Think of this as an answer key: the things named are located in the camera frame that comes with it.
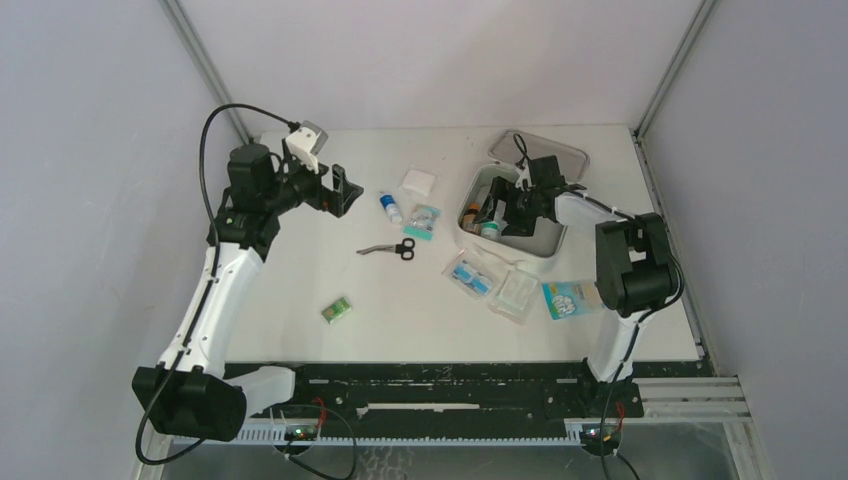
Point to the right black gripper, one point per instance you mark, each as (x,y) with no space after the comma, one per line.
(508,190)

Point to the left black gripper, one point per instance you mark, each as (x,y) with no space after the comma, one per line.
(335,203)

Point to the white bottle green label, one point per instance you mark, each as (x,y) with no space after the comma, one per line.
(490,230)

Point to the brown bottle orange cap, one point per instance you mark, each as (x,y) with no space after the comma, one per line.
(467,221)

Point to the blue white bandage roll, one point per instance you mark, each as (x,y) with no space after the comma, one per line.
(390,207)

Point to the grey plastic medicine box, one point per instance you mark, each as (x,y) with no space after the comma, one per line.
(533,249)

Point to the white gauze packet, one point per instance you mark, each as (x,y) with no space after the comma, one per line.
(418,182)

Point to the small green box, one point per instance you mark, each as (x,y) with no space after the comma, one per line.
(336,310)

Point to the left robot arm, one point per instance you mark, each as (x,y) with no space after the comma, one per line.
(186,393)

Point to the blue items zip bag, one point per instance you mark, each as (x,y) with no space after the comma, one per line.
(471,275)

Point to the clear plastic swab pack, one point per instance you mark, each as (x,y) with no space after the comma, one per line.
(513,298)

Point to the grey box lid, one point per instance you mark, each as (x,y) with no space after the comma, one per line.
(573,162)

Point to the teal bagged bandage pack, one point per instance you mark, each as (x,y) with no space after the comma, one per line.
(421,222)

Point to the blue cotton ball pack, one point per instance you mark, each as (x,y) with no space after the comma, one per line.
(565,300)

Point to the right circuit board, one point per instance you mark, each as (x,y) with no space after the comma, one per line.
(594,434)

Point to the circuit board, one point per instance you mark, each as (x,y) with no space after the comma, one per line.
(594,434)
(301,433)

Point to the left circuit board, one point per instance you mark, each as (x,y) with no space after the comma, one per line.
(301,433)

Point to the black handled medical scissors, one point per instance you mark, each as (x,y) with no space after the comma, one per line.
(404,249)

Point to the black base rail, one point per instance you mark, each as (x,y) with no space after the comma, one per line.
(453,401)

